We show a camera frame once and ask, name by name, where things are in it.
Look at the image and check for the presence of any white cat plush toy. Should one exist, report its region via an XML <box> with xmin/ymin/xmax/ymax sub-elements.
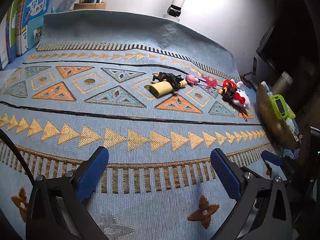
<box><xmin>231</xmin><ymin>81</ymin><xmax>252</xmax><ymax>109</ymax></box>

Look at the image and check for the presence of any blue patterned woven mat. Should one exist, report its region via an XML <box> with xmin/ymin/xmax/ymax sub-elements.
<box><xmin>0</xmin><ymin>9</ymin><xmax>283</xmax><ymax>240</ymax></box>

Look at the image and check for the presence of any white and blue soft toy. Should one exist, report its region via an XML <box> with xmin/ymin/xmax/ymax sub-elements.
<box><xmin>260</xmin><ymin>80</ymin><xmax>273</xmax><ymax>96</ymax></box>

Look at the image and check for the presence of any green plastic toy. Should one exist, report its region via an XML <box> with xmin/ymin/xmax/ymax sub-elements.
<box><xmin>270</xmin><ymin>94</ymin><xmax>296</xmax><ymax>119</ymax></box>

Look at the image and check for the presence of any small pink toy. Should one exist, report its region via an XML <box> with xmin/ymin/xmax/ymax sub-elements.
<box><xmin>185</xmin><ymin>73</ymin><xmax>200</xmax><ymax>85</ymax></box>

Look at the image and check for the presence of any black metal stand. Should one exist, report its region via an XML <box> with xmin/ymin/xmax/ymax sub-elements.
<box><xmin>241</xmin><ymin>57</ymin><xmax>258</xmax><ymax>82</ymax></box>

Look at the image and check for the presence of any black and yellow figurine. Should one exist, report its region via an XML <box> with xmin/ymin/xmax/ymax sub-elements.
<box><xmin>218</xmin><ymin>86</ymin><xmax>237</xmax><ymax>103</ymax></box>

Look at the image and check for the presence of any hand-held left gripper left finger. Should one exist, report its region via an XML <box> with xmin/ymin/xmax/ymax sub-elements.
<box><xmin>26</xmin><ymin>146</ymin><xmax>110</xmax><ymax>240</ymax></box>

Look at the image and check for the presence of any pale printed leaflet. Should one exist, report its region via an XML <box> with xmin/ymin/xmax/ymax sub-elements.
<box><xmin>53</xmin><ymin>0</ymin><xmax>79</xmax><ymax>13</ymax></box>

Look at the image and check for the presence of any pink star figurine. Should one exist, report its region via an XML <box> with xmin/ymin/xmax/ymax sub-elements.
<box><xmin>201</xmin><ymin>73</ymin><xmax>218</xmax><ymax>89</ymax></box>

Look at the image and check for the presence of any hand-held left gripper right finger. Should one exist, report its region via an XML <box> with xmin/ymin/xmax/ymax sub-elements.
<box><xmin>210</xmin><ymin>148</ymin><xmax>293</xmax><ymax>240</ymax></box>

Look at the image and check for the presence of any row of standing books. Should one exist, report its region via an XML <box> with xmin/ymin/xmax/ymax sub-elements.
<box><xmin>9</xmin><ymin>0</ymin><xmax>49</xmax><ymax>60</ymax></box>

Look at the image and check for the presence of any yellow roll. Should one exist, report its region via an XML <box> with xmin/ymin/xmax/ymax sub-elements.
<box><xmin>149</xmin><ymin>79</ymin><xmax>188</xmax><ymax>98</ymax></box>

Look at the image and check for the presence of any black monitor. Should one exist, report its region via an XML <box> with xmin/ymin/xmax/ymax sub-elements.
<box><xmin>256</xmin><ymin>17</ymin><xmax>286</xmax><ymax>71</ymax></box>

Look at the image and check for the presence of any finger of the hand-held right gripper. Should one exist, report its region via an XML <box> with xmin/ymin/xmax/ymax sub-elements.
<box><xmin>261</xmin><ymin>151</ymin><xmax>284</xmax><ymax>174</ymax></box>

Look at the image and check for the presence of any blue cover book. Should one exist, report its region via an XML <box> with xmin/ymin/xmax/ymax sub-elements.
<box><xmin>21</xmin><ymin>0</ymin><xmax>55</xmax><ymax>53</ymax></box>

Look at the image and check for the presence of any gold woven basket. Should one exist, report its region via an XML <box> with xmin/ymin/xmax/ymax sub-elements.
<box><xmin>256</xmin><ymin>82</ymin><xmax>302</xmax><ymax>151</ymax></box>

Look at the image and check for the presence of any white and blue book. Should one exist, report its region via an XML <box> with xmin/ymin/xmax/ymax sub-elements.
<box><xmin>0</xmin><ymin>12</ymin><xmax>12</xmax><ymax>71</ymax></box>

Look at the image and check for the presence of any small light blue book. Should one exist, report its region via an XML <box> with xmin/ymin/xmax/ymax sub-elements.
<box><xmin>26</xmin><ymin>20</ymin><xmax>44</xmax><ymax>51</ymax></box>

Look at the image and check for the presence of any grey metal cup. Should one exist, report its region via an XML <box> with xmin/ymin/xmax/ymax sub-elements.
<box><xmin>271</xmin><ymin>71</ymin><xmax>294</xmax><ymax>96</ymax></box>

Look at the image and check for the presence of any black cable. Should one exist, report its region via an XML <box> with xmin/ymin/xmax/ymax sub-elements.
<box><xmin>0</xmin><ymin>129</ymin><xmax>35</xmax><ymax>182</ymax></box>

